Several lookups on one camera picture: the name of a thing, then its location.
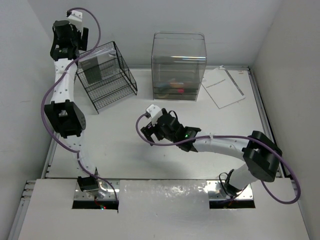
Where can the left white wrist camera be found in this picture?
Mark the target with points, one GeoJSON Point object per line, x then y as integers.
{"type": "Point", "coordinates": [74, 16]}

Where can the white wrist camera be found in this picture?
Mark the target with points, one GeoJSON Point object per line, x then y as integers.
{"type": "Point", "coordinates": [153, 112]}
{"type": "Point", "coordinates": [74, 16]}

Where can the metal base plate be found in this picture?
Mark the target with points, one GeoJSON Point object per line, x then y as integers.
{"type": "Point", "coordinates": [216, 192]}
{"type": "Point", "coordinates": [103, 193]}

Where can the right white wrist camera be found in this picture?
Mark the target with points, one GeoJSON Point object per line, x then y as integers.
{"type": "Point", "coordinates": [153, 112]}

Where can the black wire mesh rack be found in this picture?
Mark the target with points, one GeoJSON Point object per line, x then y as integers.
{"type": "Point", "coordinates": [112, 88]}

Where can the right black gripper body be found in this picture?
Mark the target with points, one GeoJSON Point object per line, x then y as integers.
{"type": "Point", "coordinates": [149, 129]}

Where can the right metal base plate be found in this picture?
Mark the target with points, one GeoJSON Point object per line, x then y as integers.
{"type": "Point", "coordinates": [216, 192]}

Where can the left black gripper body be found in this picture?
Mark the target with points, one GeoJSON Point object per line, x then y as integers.
{"type": "Point", "coordinates": [78, 39]}

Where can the clear plastic drawer cabinet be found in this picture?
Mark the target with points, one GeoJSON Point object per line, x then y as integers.
{"type": "Point", "coordinates": [178, 64]}

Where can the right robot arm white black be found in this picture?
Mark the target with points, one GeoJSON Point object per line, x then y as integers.
{"type": "Point", "coordinates": [258, 153]}

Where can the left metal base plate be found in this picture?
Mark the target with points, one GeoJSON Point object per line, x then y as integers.
{"type": "Point", "coordinates": [103, 193]}

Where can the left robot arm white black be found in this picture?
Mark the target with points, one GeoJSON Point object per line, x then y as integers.
{"type": "Point", "coordinates": [64, 115]}

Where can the white instruction sheet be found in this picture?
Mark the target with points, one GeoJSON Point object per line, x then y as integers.
{"type": "Point", "coordinates": [221, 87]}

